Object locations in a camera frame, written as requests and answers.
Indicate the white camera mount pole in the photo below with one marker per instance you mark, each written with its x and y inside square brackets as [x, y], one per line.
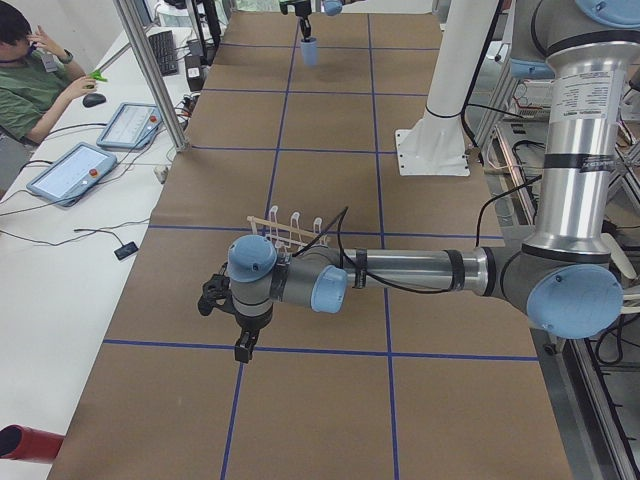
[468, 30]

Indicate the person in green shirt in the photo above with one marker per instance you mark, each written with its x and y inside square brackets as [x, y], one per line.
[39, 78]

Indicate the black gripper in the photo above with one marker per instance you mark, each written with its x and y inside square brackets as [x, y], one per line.
[251, 325]

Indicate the teach pendant tablet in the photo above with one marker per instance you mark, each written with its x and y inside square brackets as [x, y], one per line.
[67, 179]
[132, 127]

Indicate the teach pendant tablet far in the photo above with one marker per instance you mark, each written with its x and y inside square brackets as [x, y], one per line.
[132, 127]

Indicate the aluminium frame post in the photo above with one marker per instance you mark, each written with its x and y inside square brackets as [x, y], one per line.
[143, 53]

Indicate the black keyboard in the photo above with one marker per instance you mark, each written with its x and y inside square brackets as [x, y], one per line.
[164, 51]

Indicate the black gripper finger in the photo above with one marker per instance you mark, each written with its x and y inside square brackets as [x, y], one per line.
[305, 29]

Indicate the red cylinder object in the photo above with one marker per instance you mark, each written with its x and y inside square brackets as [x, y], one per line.
[28, 444]

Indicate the white wire cup holder rack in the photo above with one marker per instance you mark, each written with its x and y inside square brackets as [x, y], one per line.
[290, 237]

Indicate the small black puck device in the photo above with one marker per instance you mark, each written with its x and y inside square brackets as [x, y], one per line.
[126, 250]

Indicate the teach pendant tablet near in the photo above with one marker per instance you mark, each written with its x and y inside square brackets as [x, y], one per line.
[67, 179]

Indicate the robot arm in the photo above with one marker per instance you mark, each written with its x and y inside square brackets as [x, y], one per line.
[303, 9]
[324, 110]

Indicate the light blue plastic cup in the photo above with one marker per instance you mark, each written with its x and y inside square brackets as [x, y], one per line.
[309, 51]

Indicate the black computer mouse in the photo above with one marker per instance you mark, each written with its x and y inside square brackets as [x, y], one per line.
[93, 99]

